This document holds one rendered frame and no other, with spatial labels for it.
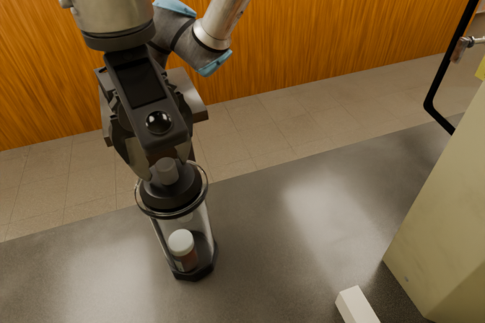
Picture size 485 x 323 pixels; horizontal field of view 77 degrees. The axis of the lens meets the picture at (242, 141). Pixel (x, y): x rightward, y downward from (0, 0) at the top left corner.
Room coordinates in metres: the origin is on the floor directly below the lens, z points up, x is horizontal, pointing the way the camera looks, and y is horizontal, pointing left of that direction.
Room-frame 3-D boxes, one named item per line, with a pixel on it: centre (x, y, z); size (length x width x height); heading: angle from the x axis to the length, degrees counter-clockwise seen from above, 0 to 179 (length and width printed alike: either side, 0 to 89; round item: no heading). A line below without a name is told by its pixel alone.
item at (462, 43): (0.63, -0.51, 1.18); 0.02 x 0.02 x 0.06; 7
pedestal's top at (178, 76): (0.88, 0.31, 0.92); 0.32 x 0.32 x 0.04; 20
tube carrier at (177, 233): (0.29, 0.11, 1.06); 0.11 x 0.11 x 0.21
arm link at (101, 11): (0.31, 0.12, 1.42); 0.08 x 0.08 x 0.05
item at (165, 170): (0.29, 0.11, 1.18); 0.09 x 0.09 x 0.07
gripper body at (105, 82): (0.32, 0.12, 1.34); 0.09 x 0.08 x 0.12; 31
